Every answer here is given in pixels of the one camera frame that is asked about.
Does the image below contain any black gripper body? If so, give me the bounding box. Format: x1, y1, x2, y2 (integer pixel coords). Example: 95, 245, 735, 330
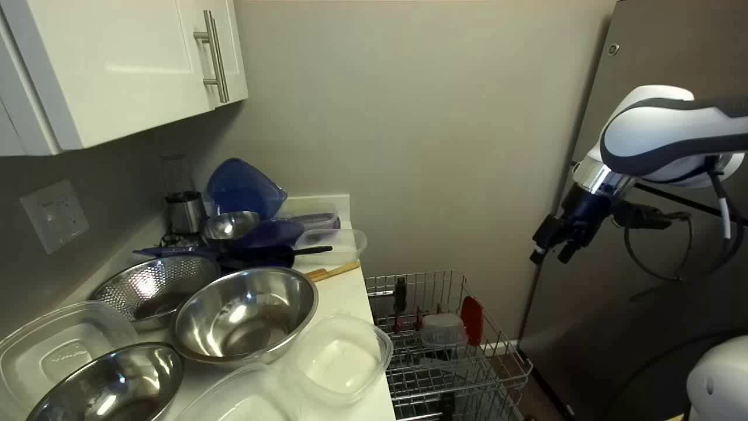
557, 181, 622, 240

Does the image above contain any red item in rack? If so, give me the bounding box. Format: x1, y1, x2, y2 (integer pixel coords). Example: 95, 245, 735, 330
461, 294, 486, 346

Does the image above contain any blue plastic bowl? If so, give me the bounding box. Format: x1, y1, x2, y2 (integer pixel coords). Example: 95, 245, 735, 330
203, 157, 290, 222

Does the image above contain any large steel mixing bowl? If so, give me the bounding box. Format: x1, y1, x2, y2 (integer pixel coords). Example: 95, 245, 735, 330
171, 264, 320, 369

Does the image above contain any small steel bowl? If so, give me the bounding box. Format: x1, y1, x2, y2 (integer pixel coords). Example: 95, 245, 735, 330
199, 208, 261, 242

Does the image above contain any steel bowl rear left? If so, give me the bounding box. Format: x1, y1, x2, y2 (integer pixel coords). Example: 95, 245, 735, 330
87, 253, 227, 322

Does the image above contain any stainless steel fridge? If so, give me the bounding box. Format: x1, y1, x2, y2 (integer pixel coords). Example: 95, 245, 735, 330
520, 0, 748, 421

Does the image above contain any white cup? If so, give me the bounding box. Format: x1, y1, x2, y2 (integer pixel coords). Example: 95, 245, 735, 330
419, 310, 469, 352

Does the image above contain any wooden utensil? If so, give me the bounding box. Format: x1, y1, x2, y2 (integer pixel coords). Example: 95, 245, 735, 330
301, 260, 362, 286

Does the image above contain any clear container with purple lid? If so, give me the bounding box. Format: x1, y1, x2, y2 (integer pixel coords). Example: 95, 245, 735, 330
276, 193, 352, 235

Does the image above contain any clear square plastic container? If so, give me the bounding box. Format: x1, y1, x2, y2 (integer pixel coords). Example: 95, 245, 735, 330
278, 310, 398, 408

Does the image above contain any blue plastic plate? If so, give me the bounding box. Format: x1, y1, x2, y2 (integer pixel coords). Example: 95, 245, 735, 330
231, 218, 307, 253

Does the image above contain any black frying pan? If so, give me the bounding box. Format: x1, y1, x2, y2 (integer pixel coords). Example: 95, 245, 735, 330
217, 242, 334, 273

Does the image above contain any steel cup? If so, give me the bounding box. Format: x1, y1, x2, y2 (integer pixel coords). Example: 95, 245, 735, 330
163, 190, 206, 238

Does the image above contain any dark blue flat lid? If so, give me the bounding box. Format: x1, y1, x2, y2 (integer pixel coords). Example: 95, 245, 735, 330
130, 242, 224, 262

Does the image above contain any large clear plastic container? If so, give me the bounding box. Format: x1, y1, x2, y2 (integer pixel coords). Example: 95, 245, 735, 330
0, 298, 140, 413

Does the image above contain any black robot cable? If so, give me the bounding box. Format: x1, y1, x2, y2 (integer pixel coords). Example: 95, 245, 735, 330
620, 153, 744, 286

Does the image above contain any wire dishwasher rack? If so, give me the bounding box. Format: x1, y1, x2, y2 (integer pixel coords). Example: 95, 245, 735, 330
364, 268, 536, 421

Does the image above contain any steel cabinet bar handle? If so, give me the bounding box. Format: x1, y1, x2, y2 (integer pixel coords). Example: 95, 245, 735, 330
191, 6, 234, 105

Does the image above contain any white wall cabinet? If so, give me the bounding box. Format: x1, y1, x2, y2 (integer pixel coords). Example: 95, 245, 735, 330
0, 0, 250, 158

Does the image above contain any white wall outlet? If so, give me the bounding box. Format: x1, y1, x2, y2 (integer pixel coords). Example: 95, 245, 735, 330
16, 178, 92, 257

